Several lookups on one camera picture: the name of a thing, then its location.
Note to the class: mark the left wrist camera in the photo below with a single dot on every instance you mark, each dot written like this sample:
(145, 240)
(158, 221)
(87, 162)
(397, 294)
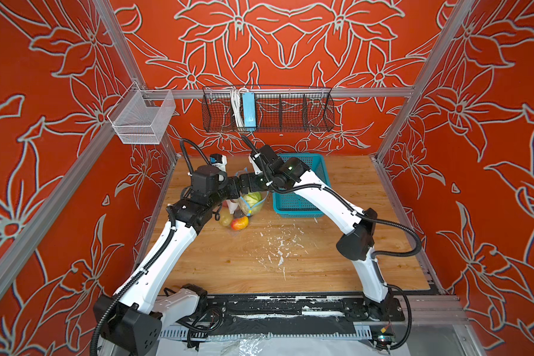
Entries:
(219, 160)

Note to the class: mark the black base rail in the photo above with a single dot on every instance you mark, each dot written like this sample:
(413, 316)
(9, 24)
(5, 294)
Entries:
(346, 316)

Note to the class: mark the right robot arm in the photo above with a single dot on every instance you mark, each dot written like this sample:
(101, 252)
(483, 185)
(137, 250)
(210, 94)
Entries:
(357, 243)

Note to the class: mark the black wire wall basket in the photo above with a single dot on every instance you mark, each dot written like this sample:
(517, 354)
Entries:
(279, 109)

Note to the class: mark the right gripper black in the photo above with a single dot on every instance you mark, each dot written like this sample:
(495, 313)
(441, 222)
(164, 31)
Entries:
(251, 185)

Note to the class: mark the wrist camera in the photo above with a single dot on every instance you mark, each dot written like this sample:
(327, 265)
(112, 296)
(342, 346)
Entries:
(219, 160)
(255, 164)

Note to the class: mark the orange yellow mango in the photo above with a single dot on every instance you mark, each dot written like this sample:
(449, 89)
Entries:
(239, 223)

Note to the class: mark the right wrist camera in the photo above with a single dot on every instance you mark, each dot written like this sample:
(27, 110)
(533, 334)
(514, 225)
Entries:
(255, 164)

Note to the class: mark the small circuit board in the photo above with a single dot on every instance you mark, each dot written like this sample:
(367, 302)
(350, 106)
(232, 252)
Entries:
(383, 342)

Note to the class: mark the white wire mesh basket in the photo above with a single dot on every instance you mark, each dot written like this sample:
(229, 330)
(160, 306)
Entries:
(141, 117)

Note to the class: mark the clear zip top bag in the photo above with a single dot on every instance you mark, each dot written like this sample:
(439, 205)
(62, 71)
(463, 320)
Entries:
(236, 214)

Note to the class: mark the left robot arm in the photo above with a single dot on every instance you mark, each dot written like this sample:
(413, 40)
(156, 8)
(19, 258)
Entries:
(127, 319)

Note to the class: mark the green cabbage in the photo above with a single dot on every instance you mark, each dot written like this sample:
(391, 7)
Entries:
(251, 200)

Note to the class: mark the light blue box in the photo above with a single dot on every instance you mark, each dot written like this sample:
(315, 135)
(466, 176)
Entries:
(249, 111)

